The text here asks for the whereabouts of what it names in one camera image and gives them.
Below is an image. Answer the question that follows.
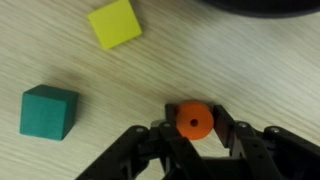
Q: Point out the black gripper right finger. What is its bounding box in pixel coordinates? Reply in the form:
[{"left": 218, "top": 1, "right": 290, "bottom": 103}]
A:
[{"left": 211, "top": 104, "right": 320, "bottom": 180}]

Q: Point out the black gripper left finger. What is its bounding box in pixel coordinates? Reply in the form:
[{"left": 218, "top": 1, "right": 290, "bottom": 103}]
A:
[{"left": 75, "top": 103, "right": 214, "bottom": 180}]

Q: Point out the orange wooden disc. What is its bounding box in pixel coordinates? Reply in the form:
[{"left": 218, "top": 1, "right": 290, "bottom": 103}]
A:
[{"left": 175, "top": 100, "right": 215, "bottom": 141}]

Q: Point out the black bowl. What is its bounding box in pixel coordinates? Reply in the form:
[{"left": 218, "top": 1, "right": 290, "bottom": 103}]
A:
[{"left": 196, "top": 0, "right": 320, "bottom": 19}]

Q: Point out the green wooden cube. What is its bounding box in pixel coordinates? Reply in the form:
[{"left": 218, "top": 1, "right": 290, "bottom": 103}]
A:
[{"left": 19, "top": 84, "right": 80, "bottom": 142}]

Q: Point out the yellow wooden cube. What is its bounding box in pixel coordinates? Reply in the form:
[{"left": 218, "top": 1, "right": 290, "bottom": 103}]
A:
[{"left": 87, "top": 0, "right": 143, "bottom": 51}]

